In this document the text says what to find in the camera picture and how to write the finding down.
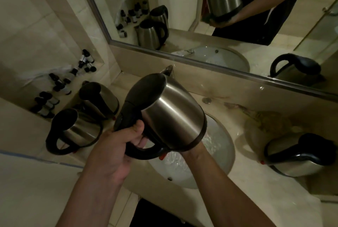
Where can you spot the clear plastic wrap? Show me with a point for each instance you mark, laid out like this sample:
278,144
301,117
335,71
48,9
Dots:
37,76

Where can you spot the group of small black-capped bottles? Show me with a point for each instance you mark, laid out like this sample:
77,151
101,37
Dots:
60,84

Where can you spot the person's left hand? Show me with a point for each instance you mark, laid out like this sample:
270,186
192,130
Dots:
108,153

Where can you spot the wall mirror with metal frame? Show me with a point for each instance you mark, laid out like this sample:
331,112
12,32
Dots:
184,10

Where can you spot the person's right forearm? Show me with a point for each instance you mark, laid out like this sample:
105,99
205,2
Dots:
224,195

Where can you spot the chrome faucet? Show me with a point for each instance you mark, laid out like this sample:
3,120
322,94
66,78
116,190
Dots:
167,70

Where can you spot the person's left thumb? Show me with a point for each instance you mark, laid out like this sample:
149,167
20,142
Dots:
132,131

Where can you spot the chrome drain pull knob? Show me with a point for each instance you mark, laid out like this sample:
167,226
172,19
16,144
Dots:
207,100

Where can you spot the person's dark clothing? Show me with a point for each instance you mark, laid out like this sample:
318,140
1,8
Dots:
158,216

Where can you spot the person's left forearm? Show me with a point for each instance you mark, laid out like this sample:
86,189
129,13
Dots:
87,200

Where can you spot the person's right hand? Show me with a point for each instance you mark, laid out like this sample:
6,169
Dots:
194,147

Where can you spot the blue tape strip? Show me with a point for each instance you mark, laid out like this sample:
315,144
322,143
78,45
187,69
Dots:
39,157

